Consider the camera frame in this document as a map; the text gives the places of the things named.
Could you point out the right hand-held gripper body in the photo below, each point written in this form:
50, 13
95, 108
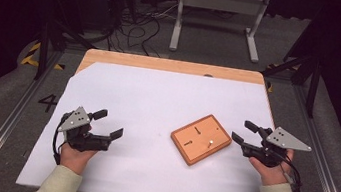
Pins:
286, 140

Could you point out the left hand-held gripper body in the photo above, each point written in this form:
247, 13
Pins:
75, 121

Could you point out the wooden photo frame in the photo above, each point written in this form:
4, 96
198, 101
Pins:
200, 144

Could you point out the person's left hand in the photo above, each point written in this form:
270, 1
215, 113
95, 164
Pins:
73, 159

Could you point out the person's right hand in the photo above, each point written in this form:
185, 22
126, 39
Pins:
273, 176

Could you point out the white paper sheet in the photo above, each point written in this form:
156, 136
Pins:
143, 105

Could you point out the yellow black hazard tape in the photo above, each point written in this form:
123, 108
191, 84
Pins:
31, 56
270, 87

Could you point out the black metal stand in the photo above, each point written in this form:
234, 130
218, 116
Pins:
312, 89
43, 48

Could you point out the grey metal stand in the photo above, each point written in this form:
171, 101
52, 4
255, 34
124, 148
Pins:
220, 2

